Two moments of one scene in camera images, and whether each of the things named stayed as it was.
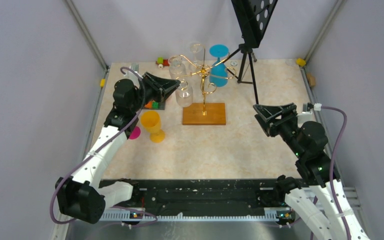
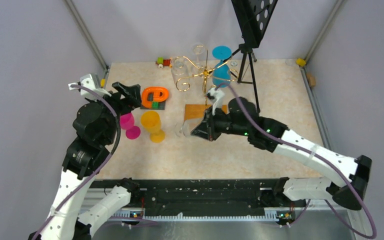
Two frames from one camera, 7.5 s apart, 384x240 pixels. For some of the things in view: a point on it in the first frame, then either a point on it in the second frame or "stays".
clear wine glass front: x=184 y=94 to x=184 y=129
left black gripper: x=162 y=87 to x=133 y=98
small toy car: x=162 y=62 stays
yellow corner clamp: x=301 y=62 stays
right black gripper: x=267 y=115 to x=206 y=129
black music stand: x=252 y=16 stays
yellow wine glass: x=150 y=121 stays
